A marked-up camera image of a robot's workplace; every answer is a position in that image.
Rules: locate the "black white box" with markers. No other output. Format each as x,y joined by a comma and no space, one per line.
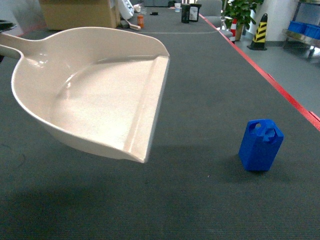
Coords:
194,12

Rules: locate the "black box on table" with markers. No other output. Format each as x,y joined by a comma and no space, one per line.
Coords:
185,13

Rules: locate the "yellow black traffic cone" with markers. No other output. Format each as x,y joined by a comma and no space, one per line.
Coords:
259,39

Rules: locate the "steel shelf rack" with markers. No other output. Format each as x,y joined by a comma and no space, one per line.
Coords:
306,11

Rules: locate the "blue bin on rack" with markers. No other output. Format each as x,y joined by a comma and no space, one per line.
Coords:
297,27
312,31

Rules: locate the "blue plastic part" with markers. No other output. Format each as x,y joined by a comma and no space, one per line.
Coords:
260,144

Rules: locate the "red white traffic cone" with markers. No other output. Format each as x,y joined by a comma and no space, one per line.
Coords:
233,30

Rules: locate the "beige plastic dustpan tray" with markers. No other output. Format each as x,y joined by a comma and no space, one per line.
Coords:
95,89

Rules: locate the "green potted plant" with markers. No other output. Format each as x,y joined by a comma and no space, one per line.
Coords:
241,10

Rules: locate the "white paper cup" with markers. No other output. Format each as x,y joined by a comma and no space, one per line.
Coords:
177,7

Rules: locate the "grey office chair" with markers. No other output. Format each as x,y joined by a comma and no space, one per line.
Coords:
212,10

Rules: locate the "wooden brush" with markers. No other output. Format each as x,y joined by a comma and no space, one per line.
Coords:
125,24

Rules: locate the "large open cardboard box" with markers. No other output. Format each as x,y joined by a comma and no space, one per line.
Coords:
68,14

